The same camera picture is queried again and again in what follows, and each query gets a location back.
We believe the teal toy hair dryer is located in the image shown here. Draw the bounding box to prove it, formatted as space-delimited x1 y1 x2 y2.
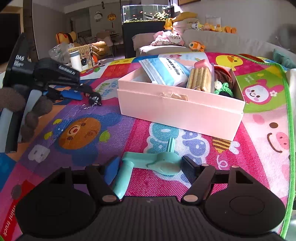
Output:
112 138 181 199

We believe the blue white tissue pack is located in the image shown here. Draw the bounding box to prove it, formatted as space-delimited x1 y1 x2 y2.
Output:
139 57 190 86

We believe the crochet doll with green flowers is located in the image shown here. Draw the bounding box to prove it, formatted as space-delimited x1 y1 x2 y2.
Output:
214 65 234 97

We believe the black red kokeshi doll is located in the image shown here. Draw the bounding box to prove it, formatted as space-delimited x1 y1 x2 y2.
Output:
83 91 102 108

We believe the pink pig toy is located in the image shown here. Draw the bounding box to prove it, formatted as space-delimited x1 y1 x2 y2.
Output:
194 59 213 71

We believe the brown gloved left hand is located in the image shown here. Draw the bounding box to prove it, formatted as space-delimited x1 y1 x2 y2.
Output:
1 87 53 145

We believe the white thermos bottle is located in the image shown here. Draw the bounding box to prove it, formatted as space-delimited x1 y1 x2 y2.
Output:
69 51 82 72

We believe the clear plastic bag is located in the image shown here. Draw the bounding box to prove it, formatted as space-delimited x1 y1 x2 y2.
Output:
48 43 74 64

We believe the colourful cartoon play mat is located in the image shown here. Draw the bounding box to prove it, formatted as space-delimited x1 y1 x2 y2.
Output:
1 53 295 240

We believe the yellow duck plush chair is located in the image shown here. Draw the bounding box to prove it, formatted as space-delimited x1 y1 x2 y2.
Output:
55 31 77 44

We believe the pink cardboard box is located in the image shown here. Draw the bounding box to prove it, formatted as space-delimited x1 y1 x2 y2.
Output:
117 67 245 141

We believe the black fish tank cabinet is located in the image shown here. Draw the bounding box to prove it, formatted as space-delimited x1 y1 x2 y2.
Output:
122 21 165 58

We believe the yellow hanging ornament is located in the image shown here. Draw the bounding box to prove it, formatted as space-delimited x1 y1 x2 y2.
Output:
107 13 117 28

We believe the glass fish tank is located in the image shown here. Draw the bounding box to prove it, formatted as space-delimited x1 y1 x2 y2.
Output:
121 4 175 23

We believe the pink floral blanket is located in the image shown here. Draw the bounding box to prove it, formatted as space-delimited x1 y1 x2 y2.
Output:
151 31 185 46

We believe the orange fish plush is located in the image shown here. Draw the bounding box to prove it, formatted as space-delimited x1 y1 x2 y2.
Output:
188 41 205 52

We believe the yellow pillow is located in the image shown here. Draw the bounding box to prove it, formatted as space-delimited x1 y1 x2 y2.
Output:
171 11 198 23

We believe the row of orange plush toys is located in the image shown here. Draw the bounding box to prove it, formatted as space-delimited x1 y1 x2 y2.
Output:
191 22 237 34

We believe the beige sofa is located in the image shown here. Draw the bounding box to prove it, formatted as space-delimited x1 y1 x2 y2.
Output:
136 29 295 61

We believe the grey neck pillow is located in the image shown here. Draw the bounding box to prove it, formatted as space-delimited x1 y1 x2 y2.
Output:
268 24 296 53

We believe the panda wall clock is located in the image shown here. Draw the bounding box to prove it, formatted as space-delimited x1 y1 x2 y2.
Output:
94 11 103 22

